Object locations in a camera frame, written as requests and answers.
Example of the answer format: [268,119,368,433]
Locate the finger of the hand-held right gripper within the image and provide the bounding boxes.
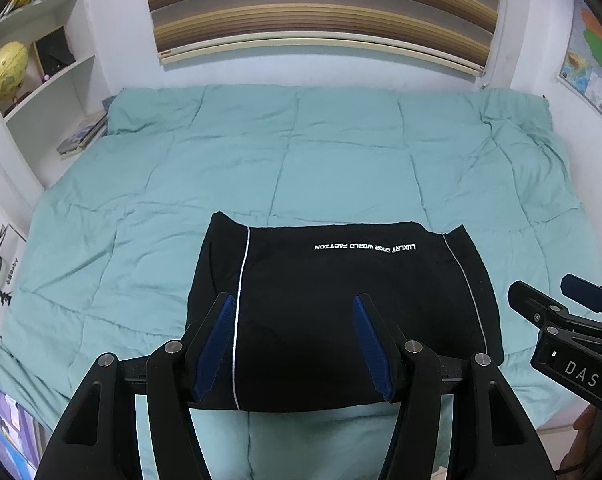
[560,273,602,313]
[507,280,602,343]

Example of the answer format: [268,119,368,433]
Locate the brown striped window blind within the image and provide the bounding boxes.
[143,0,504,79]

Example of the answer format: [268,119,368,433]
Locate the wall map poster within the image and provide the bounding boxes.
[557,0,602,137]

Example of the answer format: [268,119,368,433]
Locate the stack of flat books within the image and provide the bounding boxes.
[56,109,113,159]

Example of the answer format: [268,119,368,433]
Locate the white bookshelf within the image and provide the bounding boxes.
[0,0,113,193]

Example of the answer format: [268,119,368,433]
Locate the light green quilt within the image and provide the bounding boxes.
[0,85,602,480]

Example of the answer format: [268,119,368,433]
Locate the yellow globe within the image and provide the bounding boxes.
[0,41,30,112]

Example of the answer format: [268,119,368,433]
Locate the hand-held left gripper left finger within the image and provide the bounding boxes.
[34,292,237,480]

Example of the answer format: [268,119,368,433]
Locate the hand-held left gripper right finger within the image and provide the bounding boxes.
[353,292,552,480]

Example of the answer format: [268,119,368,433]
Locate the black box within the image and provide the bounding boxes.
[33,27,77,77]

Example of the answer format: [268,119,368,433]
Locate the colourful printed poster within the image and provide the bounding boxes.
[0,377,53,480]

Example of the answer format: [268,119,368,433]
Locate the black hoodie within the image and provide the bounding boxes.
[186,211,505,411]

